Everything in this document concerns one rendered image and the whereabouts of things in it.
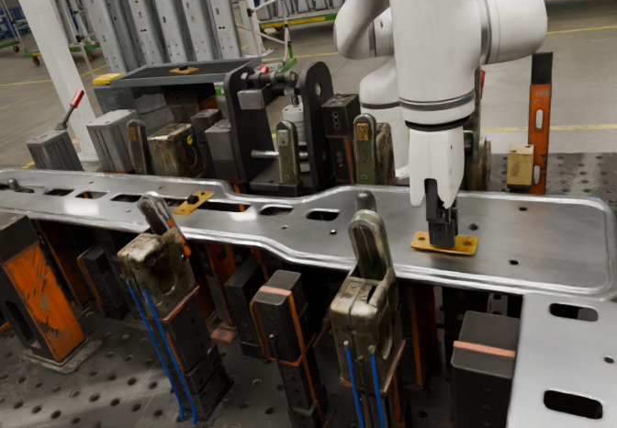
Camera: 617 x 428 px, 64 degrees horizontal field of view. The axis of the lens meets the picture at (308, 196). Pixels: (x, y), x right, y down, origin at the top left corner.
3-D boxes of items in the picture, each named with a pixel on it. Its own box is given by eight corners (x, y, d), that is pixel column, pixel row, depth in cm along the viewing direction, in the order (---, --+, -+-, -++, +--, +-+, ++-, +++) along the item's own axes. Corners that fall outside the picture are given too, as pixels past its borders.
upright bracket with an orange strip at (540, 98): (521, 323, 91) (530, 53, 68) (521, 319, 92) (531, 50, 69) (538, 326, 90) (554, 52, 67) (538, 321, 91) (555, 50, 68)
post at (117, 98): (143, 228, 151) (90, 88, 131) (160, 215, 157) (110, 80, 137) (162, 230, 148) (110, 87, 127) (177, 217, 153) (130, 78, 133)
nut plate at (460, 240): (409, 247, 66) (409, 240, 66) (416, 232, 69) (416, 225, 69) (474, 254, 63) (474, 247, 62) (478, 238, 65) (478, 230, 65)
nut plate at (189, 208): (187, 216, 87) (185, 209, 86) (171, 214, 88) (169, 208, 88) (215, 193, 93) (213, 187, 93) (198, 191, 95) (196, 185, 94)
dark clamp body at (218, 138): (232, 282, 119) (188, 135, 101) (260, 251, 129) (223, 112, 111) (271, 288, 114) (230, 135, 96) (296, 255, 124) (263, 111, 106)
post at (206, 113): (234, 264, 125) (189, 115, 106) (244, 253, 128) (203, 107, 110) (251, 267, 122) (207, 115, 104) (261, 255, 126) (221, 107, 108)
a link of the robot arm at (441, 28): (472, 73, 59) (395, 85, 60) (469, -47, 53) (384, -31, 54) (490, 94, 52) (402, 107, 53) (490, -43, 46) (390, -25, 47)
